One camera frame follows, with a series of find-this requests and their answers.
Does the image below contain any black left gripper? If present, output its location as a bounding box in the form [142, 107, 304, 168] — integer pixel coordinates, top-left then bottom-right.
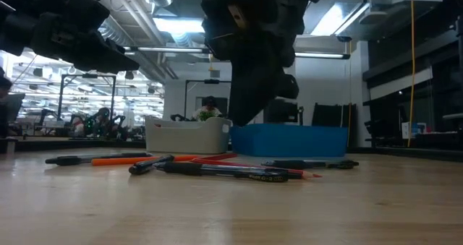
[0, 0, 140, 74]

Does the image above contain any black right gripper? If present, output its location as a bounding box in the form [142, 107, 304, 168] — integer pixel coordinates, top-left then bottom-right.
[200, 0, 334, 126]

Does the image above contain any black gel pen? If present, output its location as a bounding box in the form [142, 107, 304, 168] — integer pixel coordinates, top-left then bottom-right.
[128, 154, 176, 176]
[155, 161, 290, 184]
[262, 159, 360, 171]
[45, 152, 153, 167]

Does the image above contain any orange pencil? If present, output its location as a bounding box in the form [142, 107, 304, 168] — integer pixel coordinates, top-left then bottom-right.
[91, 154, 202, 167]

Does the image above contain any black monitor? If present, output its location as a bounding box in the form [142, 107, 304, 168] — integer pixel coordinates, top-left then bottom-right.
[266, 98, 304, 125]

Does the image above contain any person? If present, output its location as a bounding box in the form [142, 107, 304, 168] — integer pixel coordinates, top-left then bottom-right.
[92, 106, 114, 137]
[0, 66, 14, 94]
[193, 95, 222, 121]

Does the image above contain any small green plant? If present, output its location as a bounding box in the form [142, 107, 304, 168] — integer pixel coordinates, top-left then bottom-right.
[197, 110, 216, 122]

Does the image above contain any long ceiling light bar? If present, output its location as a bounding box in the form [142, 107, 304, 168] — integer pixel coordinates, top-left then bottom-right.
[122, 46, 351, 60]

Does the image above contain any blue plastic bin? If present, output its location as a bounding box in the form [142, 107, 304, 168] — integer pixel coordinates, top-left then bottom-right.
[230, 124, 349, 158]

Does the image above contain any grey plastic bin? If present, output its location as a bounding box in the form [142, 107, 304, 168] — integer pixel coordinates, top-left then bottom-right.
[145, 116, 232, 155]

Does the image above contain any black panel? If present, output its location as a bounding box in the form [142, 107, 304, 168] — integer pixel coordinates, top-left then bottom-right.
[311, 103, 357, 127]

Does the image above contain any grey monitor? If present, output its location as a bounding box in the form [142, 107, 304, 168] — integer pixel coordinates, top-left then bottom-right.
[6, 93, 25, 124]

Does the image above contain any white box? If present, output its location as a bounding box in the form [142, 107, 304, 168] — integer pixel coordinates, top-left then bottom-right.
[401, 121, 428, 140]

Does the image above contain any black gantry frame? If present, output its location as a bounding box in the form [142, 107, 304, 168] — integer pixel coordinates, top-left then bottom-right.
[57, 73, 116, 130]
[184, 79, 232, 120]

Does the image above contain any black table frame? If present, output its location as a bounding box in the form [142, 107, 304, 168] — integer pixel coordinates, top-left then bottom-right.
[0, 136, 463, 163]

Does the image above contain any yellow cable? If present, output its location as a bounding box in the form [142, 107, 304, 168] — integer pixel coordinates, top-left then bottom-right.
[407, 0, 416, 148]

